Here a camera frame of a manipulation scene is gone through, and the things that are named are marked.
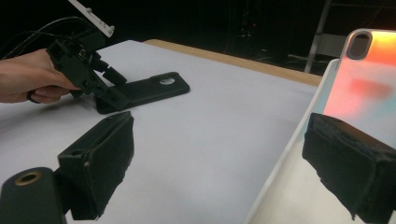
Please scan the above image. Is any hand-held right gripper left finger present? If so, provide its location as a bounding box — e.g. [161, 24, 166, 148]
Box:
[57, 110, 135, 221]

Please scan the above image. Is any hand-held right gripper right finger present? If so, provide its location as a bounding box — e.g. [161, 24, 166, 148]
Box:
[301, 112, 396, 224]

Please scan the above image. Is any black phone case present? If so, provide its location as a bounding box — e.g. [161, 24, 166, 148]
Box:
[94, 71, 191, 115]

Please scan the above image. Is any white plastic tray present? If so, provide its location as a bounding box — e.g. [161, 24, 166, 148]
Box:
[242, 58, 396, 224]

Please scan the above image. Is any iridescent pink phone case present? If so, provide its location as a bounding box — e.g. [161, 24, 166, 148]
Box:
[322, 28, 396, 148]

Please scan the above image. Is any white table cover sheet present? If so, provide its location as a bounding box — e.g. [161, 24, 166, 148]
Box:
[0, 39, 318, 224]

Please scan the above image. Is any white metal stand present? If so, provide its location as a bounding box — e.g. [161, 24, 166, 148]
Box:
[303, 0, 396, 75]

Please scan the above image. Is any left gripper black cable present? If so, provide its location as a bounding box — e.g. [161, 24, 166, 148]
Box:
[0, 16, 92, 60]

